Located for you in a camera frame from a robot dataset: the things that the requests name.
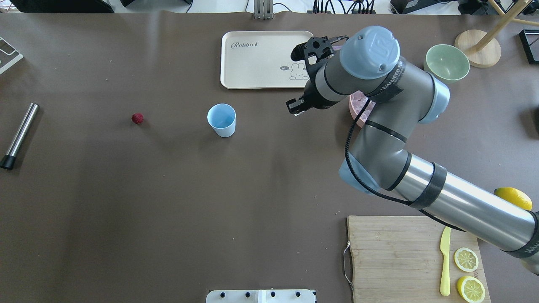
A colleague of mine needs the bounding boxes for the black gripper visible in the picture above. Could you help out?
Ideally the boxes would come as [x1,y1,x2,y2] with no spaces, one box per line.
[286,36,336,116]

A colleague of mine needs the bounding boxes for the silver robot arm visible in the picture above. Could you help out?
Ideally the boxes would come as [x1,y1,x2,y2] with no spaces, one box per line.
[287,26,538,274]

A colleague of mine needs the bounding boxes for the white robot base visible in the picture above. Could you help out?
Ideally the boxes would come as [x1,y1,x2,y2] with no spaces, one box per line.
[205,288,318,303]

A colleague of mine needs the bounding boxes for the light blue plastic cup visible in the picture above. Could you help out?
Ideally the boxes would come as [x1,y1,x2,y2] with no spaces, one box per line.
[207,104,236,138]

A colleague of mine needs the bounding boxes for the pink bowl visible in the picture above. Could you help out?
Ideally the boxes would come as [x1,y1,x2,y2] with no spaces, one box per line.
[348,91,376,128]

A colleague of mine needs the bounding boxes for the cream rabbit serving tray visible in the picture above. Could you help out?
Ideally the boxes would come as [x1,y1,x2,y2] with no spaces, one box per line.
[220,31,312,90]

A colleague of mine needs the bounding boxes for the red strawberry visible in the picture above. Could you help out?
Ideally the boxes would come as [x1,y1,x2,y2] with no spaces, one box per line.
[131,113,144,125]

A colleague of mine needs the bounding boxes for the green bowl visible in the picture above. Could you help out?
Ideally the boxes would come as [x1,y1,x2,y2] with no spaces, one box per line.
[423,44,470,84]

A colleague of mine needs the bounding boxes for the wooden cutting board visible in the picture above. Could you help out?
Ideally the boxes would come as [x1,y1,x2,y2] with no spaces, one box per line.
[347,215,481,303]

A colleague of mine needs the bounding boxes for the wooden glass stand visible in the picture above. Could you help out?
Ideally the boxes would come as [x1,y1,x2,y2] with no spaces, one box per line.
[454,0,539,68]

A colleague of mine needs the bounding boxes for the yellow plastic knife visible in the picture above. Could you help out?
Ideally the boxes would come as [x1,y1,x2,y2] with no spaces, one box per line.
[440,226,451,297]

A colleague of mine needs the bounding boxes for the lemon slice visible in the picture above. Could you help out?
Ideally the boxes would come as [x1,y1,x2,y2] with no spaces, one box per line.
[453,247,479,272]

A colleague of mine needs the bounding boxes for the whole lemon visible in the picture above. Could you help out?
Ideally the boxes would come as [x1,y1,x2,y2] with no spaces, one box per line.
[494,187,533,211]

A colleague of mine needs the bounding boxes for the lemon half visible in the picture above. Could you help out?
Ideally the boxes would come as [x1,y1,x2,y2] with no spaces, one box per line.
[456,276,486,303]

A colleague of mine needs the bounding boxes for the steel muddler black tip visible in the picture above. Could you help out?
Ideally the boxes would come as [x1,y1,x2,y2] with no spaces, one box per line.
[0,102,39,170]

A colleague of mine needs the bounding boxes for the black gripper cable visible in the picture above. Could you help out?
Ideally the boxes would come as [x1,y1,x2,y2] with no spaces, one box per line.
[344,99,468,233]

